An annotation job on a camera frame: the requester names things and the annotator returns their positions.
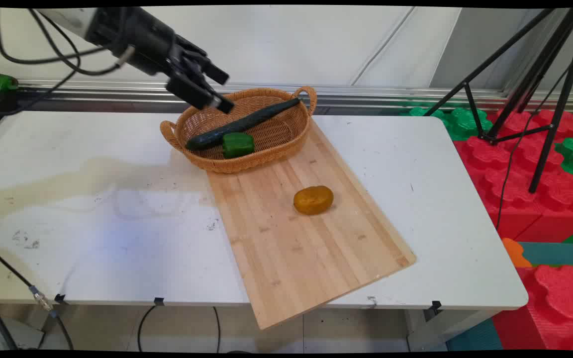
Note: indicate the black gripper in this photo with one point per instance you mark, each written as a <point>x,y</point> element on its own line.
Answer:
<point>137,37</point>

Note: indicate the yellow-brown potato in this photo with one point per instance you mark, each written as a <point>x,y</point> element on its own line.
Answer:
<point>313,200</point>

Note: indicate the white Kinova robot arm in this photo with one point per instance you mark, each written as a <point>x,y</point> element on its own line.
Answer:
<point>67,19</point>

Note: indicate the dark green cucumber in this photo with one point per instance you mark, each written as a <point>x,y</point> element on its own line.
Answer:
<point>239,123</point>

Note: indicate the green bell pepper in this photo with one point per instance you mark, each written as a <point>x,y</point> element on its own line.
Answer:
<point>238,144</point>

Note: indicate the bamboo cutting board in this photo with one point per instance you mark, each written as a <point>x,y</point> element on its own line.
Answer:
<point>301,228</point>

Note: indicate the green toy vegetable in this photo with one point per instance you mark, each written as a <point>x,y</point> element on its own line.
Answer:
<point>2,84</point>

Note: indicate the black side bin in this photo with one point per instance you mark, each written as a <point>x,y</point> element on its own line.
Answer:
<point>3,107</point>

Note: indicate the wide green foam block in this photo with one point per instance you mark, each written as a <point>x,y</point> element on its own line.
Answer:
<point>458,122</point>

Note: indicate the black tripod stand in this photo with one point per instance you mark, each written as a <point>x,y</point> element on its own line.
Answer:
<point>540,74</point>

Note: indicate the large red foam block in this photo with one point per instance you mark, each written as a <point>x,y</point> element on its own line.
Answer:
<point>525,189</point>

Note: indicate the orange foam piece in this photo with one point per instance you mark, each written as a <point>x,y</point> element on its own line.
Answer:
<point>514,252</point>

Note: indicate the teal foam mat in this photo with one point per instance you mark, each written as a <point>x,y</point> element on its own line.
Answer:
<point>560,253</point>

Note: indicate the small red foam block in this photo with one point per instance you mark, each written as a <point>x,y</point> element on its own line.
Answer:
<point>555,308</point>

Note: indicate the aluminium wall rail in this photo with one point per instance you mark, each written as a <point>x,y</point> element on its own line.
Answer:
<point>366,95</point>

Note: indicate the large black table bracket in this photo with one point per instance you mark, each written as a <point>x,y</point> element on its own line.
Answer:
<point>433,309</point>

